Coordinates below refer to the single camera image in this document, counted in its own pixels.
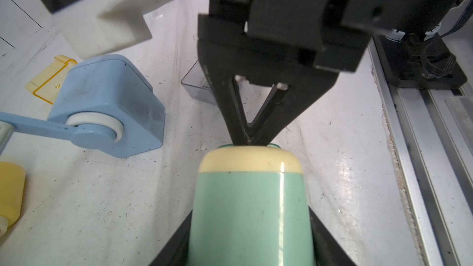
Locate blue pencil sharpener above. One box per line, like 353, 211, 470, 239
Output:
1, 54, 165, 158

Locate clear yellow sharpener tray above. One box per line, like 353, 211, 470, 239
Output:
25, 55, 78, 105

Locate clear grey sharpener tray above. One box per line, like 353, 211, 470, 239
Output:
181, 60, 218, 106

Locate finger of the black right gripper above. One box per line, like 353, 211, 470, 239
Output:
197, 14, 250, 145

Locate mint green pencil sharpener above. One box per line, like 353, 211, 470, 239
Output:
188, 146, 315, 266

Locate yellow pencil sharpener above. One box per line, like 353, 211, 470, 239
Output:
0, 161, 26, 236

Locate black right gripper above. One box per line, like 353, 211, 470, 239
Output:
198, 0, 456, 145

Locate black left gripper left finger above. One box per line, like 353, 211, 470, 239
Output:
149, 211, 192, 266

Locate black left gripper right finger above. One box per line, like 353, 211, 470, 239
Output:
309, 207, 357, 266

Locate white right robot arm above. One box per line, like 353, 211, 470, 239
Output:
197, 0, 466, 145

